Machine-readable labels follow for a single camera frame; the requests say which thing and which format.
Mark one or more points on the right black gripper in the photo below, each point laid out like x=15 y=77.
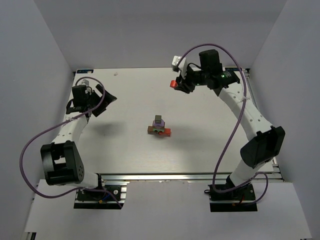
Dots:
x=184 y=83

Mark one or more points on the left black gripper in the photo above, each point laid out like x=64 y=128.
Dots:
x=104 y=99

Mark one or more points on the red half-round block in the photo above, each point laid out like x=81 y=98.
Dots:
x=173 y=84

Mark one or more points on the olive green cube block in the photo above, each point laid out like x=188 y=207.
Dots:
x=158 y=119

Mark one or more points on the red rectangular block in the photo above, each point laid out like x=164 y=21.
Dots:
x=166 y=132

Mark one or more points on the purple cube block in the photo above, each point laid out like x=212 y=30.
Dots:
x=158 y=124

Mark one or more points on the green notched block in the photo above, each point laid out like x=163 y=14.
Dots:
x=159 y=130

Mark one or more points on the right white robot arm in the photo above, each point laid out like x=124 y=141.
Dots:
x=234 y=98

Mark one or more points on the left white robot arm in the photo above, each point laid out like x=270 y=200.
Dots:
x=61 y=160

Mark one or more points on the brown block with picture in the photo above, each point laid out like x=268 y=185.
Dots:
x=150 y=130

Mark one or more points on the left blue label sticker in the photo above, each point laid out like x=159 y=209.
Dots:
x=84 y=71

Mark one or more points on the blue label sticker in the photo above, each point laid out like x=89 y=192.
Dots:
x=233 y=69
x=84 y=71

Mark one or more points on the right blue label sticker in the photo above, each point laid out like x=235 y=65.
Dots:
x=233 y=69

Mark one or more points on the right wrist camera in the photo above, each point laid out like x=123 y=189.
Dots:
x=179 y=65

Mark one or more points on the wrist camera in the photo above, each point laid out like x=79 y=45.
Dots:
x=179 y=65
x=85 y=82

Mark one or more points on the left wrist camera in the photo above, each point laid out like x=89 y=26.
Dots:
x=85 y=82

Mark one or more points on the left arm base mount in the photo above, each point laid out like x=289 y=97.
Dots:
x=112 y=197

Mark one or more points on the aluminium table frame rail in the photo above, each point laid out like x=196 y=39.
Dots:
x=264 y=139

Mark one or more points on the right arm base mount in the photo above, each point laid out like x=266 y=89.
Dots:
x=240 y=200

